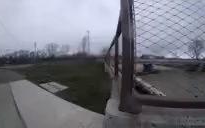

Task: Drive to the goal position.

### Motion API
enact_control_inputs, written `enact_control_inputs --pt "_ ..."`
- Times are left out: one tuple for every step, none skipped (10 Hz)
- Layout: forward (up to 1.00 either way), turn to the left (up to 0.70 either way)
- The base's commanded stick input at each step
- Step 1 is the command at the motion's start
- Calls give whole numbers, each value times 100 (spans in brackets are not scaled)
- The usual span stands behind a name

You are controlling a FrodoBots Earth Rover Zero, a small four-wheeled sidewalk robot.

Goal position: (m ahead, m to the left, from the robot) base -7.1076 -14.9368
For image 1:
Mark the concrete fence kerb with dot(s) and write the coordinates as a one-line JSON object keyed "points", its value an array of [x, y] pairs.
{"points": [[115, 113]]}

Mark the flat concrete slab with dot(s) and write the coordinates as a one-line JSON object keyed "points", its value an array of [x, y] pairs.
{"points": [[53, 87]]}

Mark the row of bare trees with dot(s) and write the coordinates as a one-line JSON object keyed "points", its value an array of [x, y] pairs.
{"points": [[30, 53]]}

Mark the tall pole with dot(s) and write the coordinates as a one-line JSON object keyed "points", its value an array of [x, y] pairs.
{"points": [[88, 41]]}

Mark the bare tree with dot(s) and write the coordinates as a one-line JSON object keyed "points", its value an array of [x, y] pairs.
{"points": [[196, 49]]}

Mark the short pole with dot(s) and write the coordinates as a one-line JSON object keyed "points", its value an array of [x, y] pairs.
{"points": [[35, 48]]}

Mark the green grass field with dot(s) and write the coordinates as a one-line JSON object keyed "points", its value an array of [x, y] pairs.
{"points": [[83, 78]]}

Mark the pale concrete pavement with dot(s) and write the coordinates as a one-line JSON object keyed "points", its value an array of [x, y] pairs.
{"points": [[40, 106]]}

